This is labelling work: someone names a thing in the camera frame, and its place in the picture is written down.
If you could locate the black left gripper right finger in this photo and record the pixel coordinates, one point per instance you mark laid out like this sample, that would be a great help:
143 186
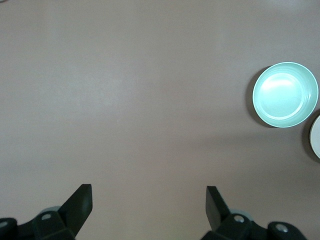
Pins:
217 212

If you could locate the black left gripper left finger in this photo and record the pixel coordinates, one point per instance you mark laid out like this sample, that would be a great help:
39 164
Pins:
75 212

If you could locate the beige round plate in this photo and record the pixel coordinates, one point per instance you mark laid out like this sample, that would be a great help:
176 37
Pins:
315 137

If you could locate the light green round plate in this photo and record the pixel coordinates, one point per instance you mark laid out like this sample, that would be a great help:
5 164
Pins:
285 95

